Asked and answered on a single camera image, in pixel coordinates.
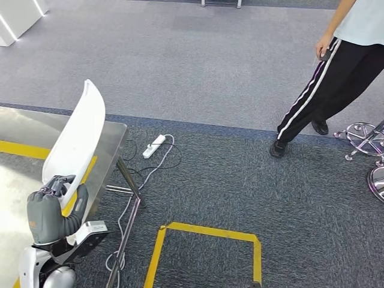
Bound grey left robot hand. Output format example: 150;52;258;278
26;175;89;245

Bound person's hand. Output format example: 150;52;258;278
315;31;334;61

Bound white curved car panel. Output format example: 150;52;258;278
41;79;106;245

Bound steel workbench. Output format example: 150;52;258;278
0;106;148;288

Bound person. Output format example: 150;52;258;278
269;0;384;159

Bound chrome star base stool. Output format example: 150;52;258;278
333;118;384;168

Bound white power strip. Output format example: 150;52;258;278
142;134;167;160

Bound white lit display block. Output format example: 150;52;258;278
0;0;48;47

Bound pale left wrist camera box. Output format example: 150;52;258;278
73;220;109;247

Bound white metal frame feet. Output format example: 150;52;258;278
200;0;242;10

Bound white floor cable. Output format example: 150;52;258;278
105;134;175;288

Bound black floor cable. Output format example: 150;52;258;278
123;139;183;176

